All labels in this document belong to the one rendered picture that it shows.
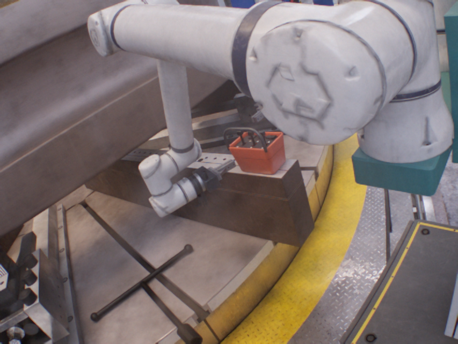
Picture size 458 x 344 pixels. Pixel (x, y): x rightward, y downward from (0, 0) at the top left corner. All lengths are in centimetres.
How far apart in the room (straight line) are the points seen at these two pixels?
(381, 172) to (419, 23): 26
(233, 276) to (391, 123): 114
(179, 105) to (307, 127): 73
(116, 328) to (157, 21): 134
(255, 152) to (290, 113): 93
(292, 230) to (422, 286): 61
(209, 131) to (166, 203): 158
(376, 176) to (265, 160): 77
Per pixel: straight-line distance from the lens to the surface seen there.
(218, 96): 356
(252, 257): 159
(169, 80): 103
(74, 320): 177
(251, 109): 249
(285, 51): 37
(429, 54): 55
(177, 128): 115
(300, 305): 174
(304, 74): 37
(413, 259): 142
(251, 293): 172
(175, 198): 125
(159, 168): 120
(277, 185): 136
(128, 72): 185
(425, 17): 55
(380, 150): 59
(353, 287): 175
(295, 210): 145
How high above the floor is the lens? 138
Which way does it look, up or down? 28 degrees down
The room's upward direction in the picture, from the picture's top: 20 degrees counter-clockwise
